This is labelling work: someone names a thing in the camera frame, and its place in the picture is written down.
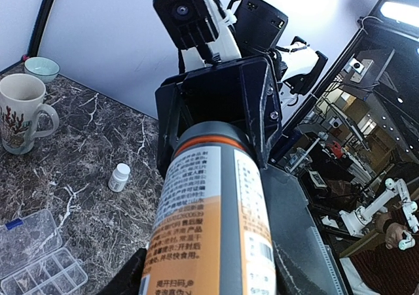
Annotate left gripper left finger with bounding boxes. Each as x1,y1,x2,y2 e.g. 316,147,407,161
98,248,147,295

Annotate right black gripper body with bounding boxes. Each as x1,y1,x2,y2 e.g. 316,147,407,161
155,56,282,125

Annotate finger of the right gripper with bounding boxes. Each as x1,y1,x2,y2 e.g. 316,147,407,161
155,88,190,179
240,59,282,169

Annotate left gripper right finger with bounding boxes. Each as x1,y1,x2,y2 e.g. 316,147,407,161
273,239,326,294

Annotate orange pill bottle grey cap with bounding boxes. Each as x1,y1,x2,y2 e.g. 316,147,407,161
139,121,277,294

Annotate clear plastic pill organizer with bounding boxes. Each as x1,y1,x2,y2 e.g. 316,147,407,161
1,209,88,294

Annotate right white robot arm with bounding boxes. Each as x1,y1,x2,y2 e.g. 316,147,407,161
153,0,327,175

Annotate small white pill bottle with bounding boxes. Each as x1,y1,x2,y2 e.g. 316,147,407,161
107,163,131,192

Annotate green ceramic bowl right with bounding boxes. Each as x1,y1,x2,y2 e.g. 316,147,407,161
24,57,60,83

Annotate beige ceramic mug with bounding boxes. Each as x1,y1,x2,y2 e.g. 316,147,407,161
1,73,60,155

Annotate ceiling light strip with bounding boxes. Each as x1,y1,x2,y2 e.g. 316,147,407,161
380,1,419,27

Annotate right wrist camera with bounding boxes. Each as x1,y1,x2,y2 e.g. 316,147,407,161
152,0,243,69

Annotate right black frame post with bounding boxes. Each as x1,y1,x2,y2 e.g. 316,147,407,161
26,0,55,58

